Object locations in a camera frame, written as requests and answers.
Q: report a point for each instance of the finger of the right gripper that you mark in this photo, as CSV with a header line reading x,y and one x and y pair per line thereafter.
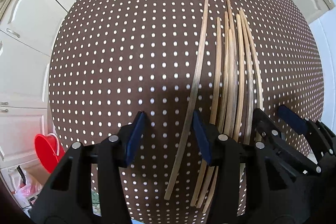
x,y
271,135
320,138

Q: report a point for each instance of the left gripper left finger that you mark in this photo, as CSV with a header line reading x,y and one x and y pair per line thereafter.
x,y
66,196

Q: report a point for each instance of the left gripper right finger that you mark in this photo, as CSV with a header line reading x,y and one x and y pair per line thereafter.
x,y
253,184

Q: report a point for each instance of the red plastic bucket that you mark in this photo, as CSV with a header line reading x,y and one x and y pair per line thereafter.
x,y
48,150

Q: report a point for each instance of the brown polka dot tablecloth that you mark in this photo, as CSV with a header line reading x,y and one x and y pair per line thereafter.
x,y
114,58

